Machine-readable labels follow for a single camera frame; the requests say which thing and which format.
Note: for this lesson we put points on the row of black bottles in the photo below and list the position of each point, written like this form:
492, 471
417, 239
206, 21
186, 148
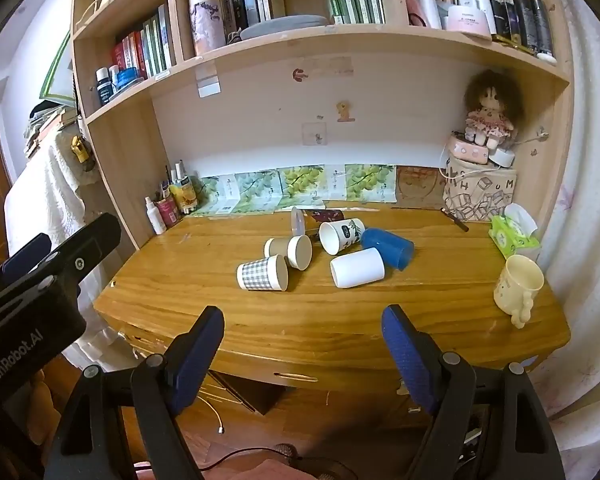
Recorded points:
530, 22

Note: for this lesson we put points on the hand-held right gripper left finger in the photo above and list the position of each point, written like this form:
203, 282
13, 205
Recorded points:
197, 360

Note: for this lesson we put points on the pile of papers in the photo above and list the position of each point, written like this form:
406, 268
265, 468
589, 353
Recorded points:
45, 122

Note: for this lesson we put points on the row of red green books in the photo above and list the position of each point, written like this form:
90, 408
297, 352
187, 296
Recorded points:
145, 45

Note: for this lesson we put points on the pink box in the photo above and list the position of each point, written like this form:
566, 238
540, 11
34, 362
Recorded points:
467, 150

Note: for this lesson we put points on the dark flat packet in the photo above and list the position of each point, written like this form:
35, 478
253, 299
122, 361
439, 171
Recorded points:
326, 216

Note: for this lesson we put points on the wooden desk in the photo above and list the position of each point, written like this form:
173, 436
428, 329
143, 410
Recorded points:
280, 320

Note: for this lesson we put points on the white floral curtain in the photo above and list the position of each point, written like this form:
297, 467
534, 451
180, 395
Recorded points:
585, 210

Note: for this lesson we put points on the small white bottles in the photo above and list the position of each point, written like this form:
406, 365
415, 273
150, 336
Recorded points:
180, 172

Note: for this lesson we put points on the cream mug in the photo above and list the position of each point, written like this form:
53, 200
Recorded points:
512, 290

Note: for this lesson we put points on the pink cloth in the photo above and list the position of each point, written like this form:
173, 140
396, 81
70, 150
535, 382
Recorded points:
260, 471

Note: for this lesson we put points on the translucent purple cup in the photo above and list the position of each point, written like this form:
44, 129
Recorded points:
297, 222

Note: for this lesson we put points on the blue plastic cup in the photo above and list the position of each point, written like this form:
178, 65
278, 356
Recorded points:
387, 247

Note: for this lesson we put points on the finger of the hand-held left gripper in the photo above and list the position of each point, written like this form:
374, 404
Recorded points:
95, 240
27, 251

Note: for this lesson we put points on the dark pen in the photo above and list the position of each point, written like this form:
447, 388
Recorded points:
455, 220

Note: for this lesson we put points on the white spray bottle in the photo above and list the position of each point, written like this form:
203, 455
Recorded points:
155, 217

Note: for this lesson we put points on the plain white cup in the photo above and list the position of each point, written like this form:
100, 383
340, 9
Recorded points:
357, 267

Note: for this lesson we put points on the grey round cushion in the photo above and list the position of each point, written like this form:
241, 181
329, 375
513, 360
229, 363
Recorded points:
282, 26

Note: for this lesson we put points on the white floral cylinder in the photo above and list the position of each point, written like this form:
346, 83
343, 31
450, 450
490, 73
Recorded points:
206, 20

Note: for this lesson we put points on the bear wall sticker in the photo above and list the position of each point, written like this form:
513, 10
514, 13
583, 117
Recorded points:
345, 111

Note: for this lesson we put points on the blue jar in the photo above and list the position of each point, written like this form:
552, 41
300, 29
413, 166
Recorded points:
129, 79

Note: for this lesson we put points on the green tissue pack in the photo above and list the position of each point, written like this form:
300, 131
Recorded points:
510, 237

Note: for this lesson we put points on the white paper label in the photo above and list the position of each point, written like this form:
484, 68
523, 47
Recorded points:
208, 80

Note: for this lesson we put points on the white cream jar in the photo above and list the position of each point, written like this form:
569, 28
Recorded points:
465, 20

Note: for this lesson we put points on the white round device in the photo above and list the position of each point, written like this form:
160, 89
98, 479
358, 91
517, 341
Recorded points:
502, 158

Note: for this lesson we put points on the brown drawn cardboard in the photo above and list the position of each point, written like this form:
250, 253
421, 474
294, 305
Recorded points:
420, 185

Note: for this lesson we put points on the row of dark books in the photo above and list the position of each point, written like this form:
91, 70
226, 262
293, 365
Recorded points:
245, 0

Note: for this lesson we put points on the yellow toy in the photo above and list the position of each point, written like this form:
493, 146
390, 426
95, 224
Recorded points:
80, 149

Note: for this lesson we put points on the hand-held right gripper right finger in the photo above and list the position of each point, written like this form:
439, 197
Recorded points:
407, 360

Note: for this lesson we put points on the brown paper cup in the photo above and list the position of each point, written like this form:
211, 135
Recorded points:
275, 247
300, 252

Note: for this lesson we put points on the white leaf print cup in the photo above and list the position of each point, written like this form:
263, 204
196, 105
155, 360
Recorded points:
340, 235

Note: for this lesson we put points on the white lace cloth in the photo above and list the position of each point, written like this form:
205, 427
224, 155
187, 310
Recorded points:
45, 195

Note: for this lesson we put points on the dark ink bottle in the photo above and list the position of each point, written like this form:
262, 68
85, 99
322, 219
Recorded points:
103, 87

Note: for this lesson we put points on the pink jar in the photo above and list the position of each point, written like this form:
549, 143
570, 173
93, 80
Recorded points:
169, 211

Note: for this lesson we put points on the wooden bookshelf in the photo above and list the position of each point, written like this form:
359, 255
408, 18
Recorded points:
130, 135

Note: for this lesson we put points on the curly hair rag doll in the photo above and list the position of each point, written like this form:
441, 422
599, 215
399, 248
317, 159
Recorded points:
487, 120

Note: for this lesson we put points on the green framed picture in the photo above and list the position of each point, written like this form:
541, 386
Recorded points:
57, 72

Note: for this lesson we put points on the plaid paper cup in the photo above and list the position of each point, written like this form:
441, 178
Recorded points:
260, 274

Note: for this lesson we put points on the grape print folded paper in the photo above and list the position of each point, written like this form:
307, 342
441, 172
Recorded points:
300, 185

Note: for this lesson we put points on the printed canvas bag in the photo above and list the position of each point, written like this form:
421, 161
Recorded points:
480, 195

